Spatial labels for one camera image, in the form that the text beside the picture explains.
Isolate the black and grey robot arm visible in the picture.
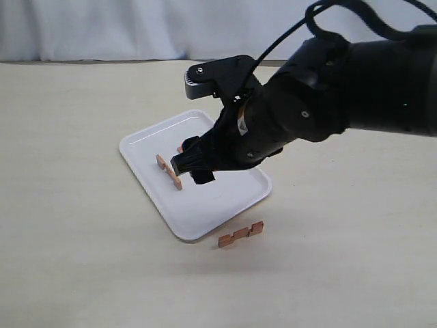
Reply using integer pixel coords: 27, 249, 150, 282
171, 25, 436, 185

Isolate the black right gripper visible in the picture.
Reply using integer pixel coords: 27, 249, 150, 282
170, 74, 347, 185

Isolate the white rectangular plastic tray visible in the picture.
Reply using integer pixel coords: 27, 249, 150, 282
119, 110, 272, 241

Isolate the white backdrop curtain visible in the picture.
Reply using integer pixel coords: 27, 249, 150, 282
0, 0, 437, 64

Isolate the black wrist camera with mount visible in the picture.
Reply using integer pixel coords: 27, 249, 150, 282
184, 55, 260, 101

